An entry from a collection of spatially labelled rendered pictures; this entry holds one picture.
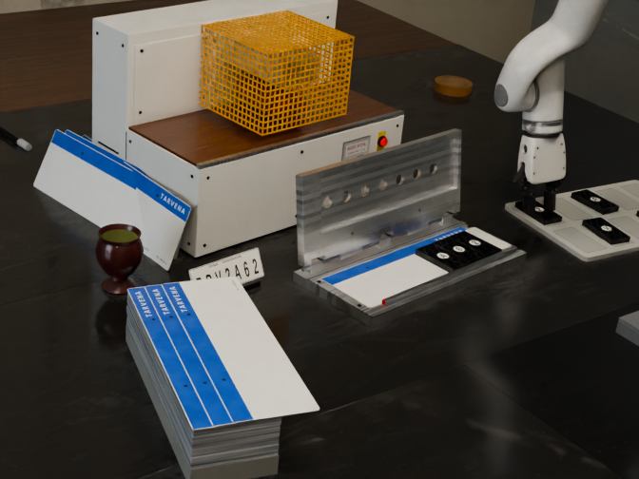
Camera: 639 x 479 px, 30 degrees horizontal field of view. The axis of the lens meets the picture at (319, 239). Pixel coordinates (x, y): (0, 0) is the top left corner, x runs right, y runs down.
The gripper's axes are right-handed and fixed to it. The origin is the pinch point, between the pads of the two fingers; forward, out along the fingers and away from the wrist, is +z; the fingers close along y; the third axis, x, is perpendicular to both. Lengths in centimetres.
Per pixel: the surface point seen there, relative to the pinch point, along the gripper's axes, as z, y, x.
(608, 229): 4.1, 7.7, -12.9
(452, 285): 5.8, -38.5, -19.4
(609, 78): 9, 173, 153
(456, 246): 2.2, -29.6, -9.3
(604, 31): -9, 172, 157
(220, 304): -2, -89, -23
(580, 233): 4.7, 2.5, -10.1
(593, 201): 1.6, 15.0, -1.0
